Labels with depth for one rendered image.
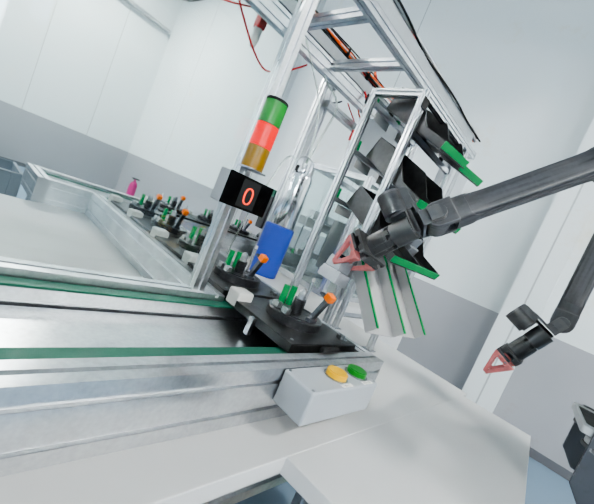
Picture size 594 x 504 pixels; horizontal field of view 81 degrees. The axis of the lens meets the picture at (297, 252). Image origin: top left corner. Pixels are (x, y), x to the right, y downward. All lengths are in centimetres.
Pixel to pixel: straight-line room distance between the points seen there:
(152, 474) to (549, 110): 456
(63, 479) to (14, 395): 11
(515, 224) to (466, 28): 252
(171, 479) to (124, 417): 9
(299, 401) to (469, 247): 378
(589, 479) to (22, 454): 93
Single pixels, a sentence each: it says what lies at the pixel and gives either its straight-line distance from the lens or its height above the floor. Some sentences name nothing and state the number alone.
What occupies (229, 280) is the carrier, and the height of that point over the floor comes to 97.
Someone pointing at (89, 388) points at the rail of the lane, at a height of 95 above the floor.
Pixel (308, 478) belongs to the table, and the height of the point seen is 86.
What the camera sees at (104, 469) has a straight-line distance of 50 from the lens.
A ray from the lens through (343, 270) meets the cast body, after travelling 85.
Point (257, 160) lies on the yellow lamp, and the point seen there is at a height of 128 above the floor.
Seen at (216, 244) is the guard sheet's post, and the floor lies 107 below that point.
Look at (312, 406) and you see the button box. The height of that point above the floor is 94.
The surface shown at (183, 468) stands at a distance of 53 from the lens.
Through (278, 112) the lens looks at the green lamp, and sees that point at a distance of 78.
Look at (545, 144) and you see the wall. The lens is 451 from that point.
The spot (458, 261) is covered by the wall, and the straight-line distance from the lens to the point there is 424.
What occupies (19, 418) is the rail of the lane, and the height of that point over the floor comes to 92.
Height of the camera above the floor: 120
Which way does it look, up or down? 5 degrees down
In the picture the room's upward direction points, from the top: 23 degrees clockwise
